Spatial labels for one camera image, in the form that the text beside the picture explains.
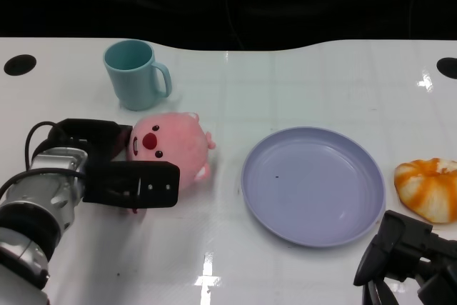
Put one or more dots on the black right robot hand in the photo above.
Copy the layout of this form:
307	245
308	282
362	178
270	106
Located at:
403	244

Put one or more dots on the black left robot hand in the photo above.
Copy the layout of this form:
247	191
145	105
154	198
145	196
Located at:
107	180

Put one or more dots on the pink plush doll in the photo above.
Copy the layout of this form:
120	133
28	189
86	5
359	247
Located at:
175	140

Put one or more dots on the lavender plastic plate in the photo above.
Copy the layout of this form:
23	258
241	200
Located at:
314	187

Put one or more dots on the orange and white bread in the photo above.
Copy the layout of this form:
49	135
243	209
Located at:
428	187

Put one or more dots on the light blue plastic mug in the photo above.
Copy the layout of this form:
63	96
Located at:
132	83

